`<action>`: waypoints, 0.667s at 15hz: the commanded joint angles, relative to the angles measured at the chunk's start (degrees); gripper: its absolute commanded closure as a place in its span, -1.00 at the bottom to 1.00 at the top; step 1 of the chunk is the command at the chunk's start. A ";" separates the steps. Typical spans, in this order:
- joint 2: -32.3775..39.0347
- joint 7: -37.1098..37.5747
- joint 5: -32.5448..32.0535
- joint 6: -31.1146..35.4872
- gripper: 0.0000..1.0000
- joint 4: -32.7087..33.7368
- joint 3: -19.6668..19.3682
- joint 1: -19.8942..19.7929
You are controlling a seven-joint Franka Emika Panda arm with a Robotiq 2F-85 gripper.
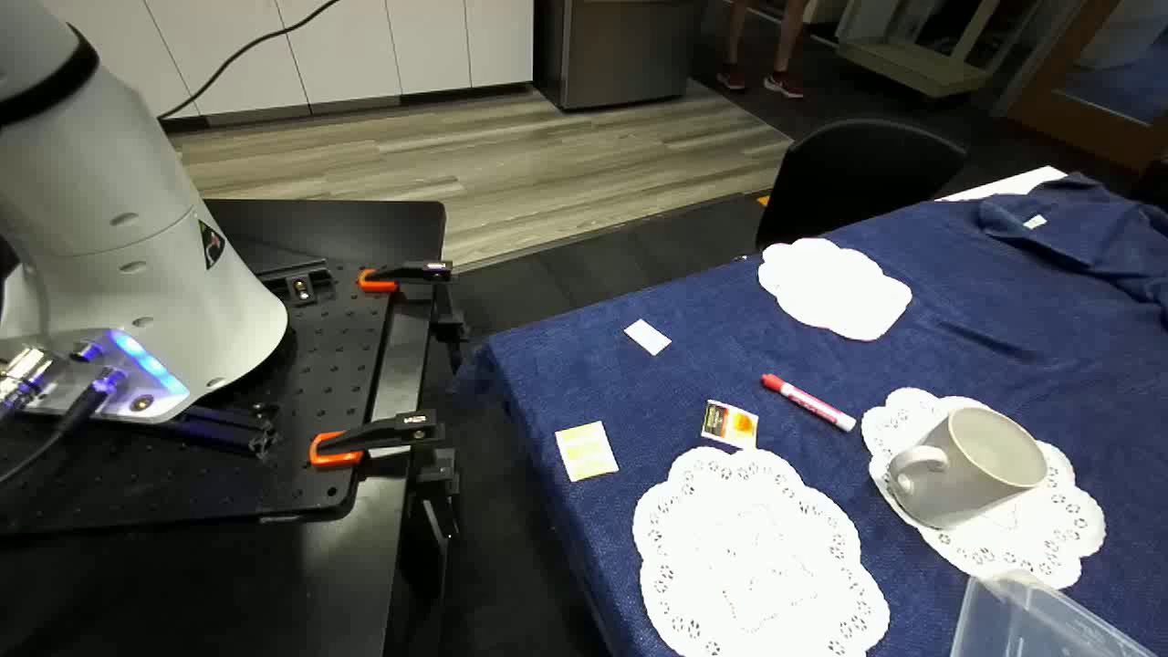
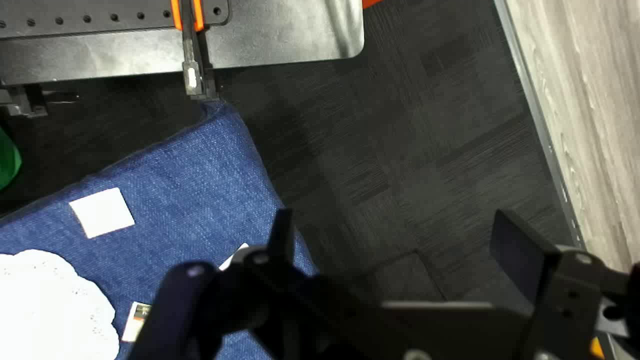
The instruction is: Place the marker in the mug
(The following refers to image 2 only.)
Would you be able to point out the orange black bar clamp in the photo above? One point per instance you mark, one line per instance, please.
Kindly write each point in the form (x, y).
(197, 69)

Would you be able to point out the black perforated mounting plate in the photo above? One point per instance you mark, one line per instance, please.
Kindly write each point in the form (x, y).
(258, 33)

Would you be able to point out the blue denim table cloth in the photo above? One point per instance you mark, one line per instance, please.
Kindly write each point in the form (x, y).
(201, 195)

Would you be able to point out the small picture card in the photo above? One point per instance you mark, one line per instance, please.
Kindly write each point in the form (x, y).
(134, 323)

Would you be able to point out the white square paper card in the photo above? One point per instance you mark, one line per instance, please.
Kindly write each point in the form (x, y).
(102, 213)

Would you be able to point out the white paper doily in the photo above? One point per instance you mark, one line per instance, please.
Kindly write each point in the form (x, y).
(53, 313)

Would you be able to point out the green plastic object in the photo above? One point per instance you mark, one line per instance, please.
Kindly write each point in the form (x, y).
(10, 159)

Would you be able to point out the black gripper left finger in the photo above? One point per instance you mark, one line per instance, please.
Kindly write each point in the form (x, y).
(280, 240)

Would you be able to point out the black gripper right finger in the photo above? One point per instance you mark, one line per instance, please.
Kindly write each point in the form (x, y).
(522, 255)

